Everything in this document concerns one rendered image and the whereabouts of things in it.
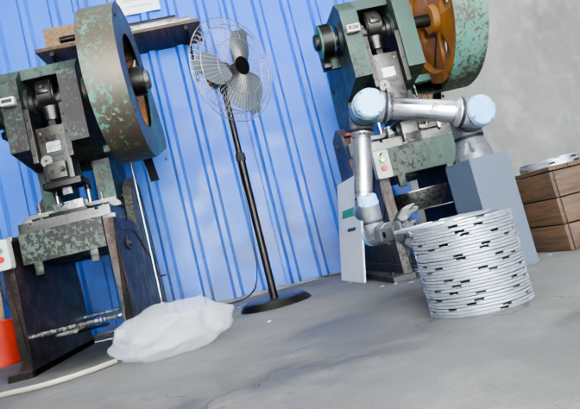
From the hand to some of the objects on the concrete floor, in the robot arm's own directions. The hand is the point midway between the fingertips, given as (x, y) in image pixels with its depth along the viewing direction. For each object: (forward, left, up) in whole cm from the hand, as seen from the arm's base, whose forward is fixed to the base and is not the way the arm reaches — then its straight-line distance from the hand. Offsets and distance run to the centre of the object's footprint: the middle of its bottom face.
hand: (418, 226), depth 178 cm
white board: (+143, -33, -25) cm, 149 cm away
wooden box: (+44, -97, -25) cm, 110 cm away
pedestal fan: (+170, +19, -25) cm, 172 cm away
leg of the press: (+125, -37, -26) cm, 133 cm away
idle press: (+172, +103, -26) cm, 202 cm away
